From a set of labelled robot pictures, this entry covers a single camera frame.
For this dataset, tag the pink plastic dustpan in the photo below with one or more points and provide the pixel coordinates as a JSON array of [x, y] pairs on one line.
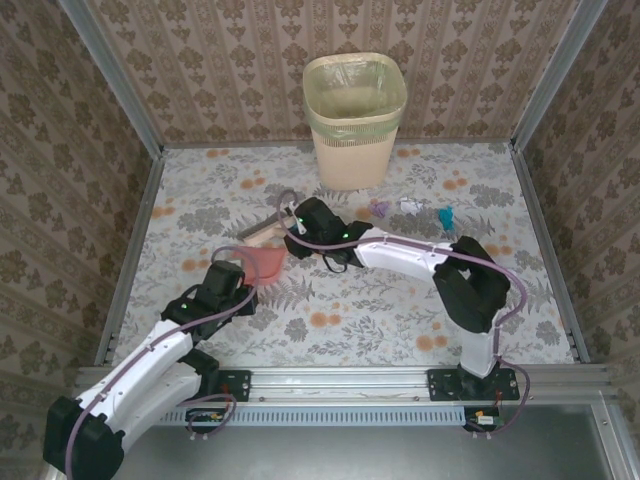
[[267, 265]]

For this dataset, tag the aluminium right table side rail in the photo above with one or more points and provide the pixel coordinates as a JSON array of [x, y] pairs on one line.
[[548, 250]]

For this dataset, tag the purple crumpled paper scrap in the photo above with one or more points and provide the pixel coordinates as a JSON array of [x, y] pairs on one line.
[[381, 207]]

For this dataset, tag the aluminium table side rail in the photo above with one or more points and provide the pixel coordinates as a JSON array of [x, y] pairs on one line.
[[548, 250], [131, 250]]

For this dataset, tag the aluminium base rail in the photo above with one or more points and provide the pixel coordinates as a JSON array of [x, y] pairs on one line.
[[340, 382]]

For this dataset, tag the beige plastic waste bin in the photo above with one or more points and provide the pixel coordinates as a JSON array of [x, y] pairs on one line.
[[350, 160]]

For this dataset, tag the aluminium frame post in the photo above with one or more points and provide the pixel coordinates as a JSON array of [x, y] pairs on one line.
[[555, 75], [115, 85]]

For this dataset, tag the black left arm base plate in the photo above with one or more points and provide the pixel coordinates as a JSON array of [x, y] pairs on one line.
[[240, 385]]

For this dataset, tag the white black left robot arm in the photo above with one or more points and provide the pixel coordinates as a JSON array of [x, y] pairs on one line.
[[150, 350]]

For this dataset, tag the aluminium left table side rail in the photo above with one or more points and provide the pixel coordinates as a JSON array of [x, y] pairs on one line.
[[131, 250]]

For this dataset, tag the teal crumpled paper scrap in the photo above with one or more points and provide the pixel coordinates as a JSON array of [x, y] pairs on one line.
[[446, 216]]

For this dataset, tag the white paper scrap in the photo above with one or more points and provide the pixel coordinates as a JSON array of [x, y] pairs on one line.
[[411, 205]]

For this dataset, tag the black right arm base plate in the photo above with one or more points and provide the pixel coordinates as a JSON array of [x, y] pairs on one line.
[[442, 385]]

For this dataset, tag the aluminium right frame post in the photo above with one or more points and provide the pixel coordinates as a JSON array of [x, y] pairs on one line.
[[555, 75]]

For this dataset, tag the green translucent bin liner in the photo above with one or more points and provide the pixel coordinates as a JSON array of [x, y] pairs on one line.
[[330, 132]]

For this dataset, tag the grey metal sheet panel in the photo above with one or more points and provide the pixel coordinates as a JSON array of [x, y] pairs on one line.
[[325, 455]]

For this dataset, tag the wooden hand brush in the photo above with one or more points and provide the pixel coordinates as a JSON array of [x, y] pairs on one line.
[[262, 236]]

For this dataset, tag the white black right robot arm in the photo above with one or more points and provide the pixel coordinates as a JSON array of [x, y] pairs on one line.
[[400, 255]]

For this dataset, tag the floral patterned tablecloth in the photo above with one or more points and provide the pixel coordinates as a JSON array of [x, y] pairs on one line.
[[350, 325]]

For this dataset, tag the aluminium left frame post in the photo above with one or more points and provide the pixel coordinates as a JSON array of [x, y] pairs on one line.
[[115, 85]]

